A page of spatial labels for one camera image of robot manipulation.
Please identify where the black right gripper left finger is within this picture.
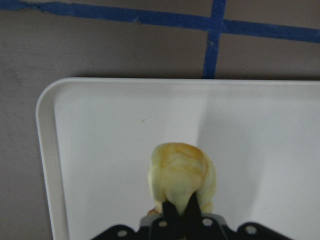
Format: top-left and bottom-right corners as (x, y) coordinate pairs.
(161, 180), (179, 217)

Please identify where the yellow bread loaf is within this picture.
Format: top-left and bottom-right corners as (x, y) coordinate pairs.
(147, 142), (217, 216)

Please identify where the white rectangular tray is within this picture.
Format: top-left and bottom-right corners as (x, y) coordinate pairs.
(36, 77), (320, 240)

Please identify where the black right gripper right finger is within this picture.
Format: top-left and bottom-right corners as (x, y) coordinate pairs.
(183, 194), (202, 217)

